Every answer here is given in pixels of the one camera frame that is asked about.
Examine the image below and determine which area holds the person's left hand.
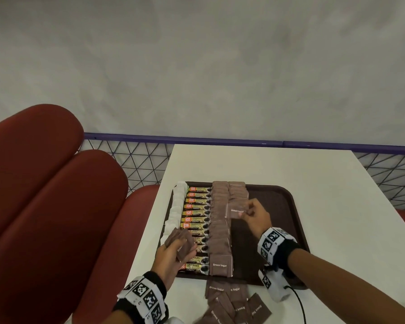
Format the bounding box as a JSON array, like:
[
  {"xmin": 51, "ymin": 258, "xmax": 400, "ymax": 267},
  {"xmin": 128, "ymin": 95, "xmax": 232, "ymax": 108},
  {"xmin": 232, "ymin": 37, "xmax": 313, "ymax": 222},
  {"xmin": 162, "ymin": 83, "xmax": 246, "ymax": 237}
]
[{"xmin": 151, "ymin": 243, "xmax": 198, "ymax": 293}]

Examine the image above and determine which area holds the person's right hand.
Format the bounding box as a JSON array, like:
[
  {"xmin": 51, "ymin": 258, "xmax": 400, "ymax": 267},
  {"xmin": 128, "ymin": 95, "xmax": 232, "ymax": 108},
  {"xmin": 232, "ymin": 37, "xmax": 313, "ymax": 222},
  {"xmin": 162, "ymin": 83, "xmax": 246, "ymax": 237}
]
[{"xmin": 239, "ymin": 198, "xmax": 272, "ymax": 240}]

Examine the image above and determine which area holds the brown plastic tray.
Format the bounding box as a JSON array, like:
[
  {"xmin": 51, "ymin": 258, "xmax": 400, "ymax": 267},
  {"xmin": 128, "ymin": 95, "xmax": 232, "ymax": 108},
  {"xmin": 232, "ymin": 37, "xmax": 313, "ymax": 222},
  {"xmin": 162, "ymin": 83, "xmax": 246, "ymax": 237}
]
[{"xmin": 158, "ymin": 181, "xmax": 311, "ymax": 290}]

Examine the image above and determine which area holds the row of brown sugar packets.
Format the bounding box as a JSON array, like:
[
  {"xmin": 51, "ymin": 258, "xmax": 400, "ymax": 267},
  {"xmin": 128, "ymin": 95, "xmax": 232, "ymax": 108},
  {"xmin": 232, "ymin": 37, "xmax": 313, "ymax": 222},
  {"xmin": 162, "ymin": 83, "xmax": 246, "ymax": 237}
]
[{"xmin": 208, "ymin": 181, "xmax": 234, "ymax": 277}]

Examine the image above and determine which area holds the row of white tea bags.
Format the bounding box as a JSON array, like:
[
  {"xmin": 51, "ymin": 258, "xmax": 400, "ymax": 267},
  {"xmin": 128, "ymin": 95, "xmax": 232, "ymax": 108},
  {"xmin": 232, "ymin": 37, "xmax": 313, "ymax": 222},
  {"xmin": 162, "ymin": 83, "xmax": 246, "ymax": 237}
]
[{"xmin": 162, "ymin": 181, "xmax": 189, "ymax": 239}]

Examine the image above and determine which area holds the row of gold coffee sachets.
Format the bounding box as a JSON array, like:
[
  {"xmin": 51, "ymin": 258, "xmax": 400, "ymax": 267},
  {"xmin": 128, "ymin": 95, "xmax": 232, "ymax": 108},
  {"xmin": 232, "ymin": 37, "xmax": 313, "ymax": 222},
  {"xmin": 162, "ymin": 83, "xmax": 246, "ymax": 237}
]
[{"xmin": 179, "ymin": 186, "xmax": 212, "ymax": 275}]

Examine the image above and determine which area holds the pile of brown sugar packets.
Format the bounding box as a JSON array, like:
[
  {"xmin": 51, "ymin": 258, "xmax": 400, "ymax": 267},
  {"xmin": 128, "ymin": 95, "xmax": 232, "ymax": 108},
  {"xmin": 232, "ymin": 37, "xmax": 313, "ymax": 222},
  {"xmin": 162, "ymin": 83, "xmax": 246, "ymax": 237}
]
[{"xmin": 194, "ymin": 279, "xmax": 272, "ymax": 324}]

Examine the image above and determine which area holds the person's right forearm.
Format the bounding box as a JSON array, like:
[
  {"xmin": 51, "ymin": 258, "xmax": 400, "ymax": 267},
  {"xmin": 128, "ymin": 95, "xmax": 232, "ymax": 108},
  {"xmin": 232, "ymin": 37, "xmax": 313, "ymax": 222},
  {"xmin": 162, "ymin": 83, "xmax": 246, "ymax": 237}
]
[{"xmin": 287, "ymin": 247, "xmax": 405, "ymax": 324}]

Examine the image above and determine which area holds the right marker wristband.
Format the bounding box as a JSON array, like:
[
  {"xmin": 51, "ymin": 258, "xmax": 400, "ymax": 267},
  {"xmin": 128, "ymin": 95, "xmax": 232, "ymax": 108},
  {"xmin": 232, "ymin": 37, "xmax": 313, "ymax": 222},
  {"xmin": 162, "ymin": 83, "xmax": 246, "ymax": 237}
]
[{"xmin": 257, "ymin": 227, "xmax": 301, "ymax": 270}]

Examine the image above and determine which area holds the marker wristband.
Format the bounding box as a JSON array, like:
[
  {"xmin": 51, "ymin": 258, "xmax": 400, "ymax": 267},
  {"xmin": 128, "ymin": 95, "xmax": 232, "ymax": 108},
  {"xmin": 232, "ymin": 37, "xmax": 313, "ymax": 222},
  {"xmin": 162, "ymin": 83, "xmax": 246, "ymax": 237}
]
[
  {"xmin": 257, "ymin": 227, "xmax": 301, "ymax": 270},
  {"xmin": 113, "ymin": 270, "xmax": 169, "ymax": 324}
]

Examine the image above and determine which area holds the left marker wristband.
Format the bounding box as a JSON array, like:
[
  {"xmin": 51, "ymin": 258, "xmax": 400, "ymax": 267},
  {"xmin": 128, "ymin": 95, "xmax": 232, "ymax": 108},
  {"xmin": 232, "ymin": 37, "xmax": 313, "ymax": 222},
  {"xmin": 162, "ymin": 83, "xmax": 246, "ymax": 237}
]
[{"xmin": 113, "ymin": 270, "xmax": 169, "ymax": 324}]

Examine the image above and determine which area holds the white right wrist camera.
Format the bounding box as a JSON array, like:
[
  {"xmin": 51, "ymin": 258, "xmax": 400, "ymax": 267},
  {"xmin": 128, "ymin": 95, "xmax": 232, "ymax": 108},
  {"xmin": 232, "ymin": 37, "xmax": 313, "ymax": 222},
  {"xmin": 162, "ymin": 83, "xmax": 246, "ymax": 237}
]
[{"xmin": 258, "ymin": 268, "xmax": 291, "ymax": 302}]

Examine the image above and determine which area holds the black camera cable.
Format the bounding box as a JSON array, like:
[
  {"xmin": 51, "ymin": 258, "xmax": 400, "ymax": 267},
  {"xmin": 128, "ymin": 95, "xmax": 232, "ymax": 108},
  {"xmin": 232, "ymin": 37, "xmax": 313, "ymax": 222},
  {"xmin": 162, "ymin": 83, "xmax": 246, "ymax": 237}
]
[{"xmin": 288, "ymin": 286, "xmax": 307, "ymax": 324}]

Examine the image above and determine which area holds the purple wire fence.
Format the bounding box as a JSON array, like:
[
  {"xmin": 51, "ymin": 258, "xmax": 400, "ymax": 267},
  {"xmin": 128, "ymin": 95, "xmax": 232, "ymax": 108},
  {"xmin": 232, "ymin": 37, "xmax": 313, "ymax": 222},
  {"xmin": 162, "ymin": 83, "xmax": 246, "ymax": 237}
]
[{"xmin": 77, "ymin": 132, "xmax": 405, "ymax": 213}]

